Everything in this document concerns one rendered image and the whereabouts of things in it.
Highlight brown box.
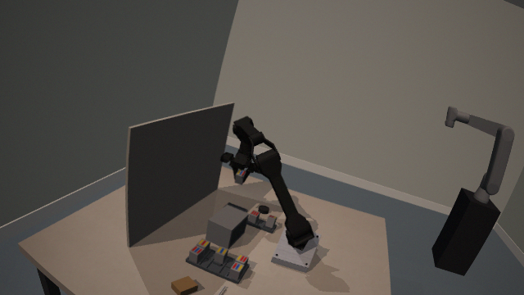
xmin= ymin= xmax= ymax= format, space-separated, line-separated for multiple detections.
xmin=171 ymin=276 xmax=198 ymax=295

